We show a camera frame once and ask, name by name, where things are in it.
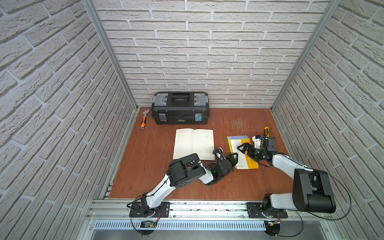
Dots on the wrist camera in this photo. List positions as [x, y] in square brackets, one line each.
[219, 154]
[258, 140]

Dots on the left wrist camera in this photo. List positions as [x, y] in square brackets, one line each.
[219, 154]

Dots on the large white lined notebook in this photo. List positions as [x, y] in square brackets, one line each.
[189, 141]

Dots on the black plastic toolbox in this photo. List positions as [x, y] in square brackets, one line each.
[181, 108]

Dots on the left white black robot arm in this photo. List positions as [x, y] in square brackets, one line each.
[181, 173]

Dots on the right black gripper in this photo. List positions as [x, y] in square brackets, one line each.
[247, 145]

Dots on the orange handled adjustable wrench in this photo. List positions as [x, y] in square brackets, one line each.
[143, 123]

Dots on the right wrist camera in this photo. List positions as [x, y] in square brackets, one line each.
[258, 140]

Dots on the yellow black utility knife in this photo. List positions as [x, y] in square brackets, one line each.
[266, 132]

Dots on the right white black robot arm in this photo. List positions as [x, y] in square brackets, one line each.
[312, 190]

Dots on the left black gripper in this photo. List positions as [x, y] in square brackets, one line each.
[229, 163]

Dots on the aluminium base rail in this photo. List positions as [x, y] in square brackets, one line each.
[113, 214]

